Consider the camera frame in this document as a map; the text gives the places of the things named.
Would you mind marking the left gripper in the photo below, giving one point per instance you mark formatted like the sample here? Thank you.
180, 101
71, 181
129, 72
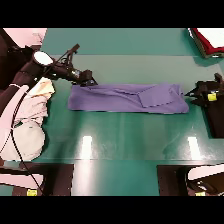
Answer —
86, 77

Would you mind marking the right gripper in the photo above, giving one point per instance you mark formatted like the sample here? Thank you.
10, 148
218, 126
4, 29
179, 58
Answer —
206, 94

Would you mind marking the purple shirt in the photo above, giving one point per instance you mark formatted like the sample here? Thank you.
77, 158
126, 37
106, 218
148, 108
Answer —
116, 98

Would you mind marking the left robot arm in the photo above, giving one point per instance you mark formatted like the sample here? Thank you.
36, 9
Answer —
28, 71

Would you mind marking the cream garment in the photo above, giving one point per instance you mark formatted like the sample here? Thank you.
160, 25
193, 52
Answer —
45, 87

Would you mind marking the red garment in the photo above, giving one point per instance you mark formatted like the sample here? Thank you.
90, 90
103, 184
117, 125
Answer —
208, 46

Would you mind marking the pink garment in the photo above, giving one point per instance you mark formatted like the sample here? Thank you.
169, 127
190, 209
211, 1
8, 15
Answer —
31, 108

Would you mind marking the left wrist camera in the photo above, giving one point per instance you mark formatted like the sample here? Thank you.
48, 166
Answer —
70, 53

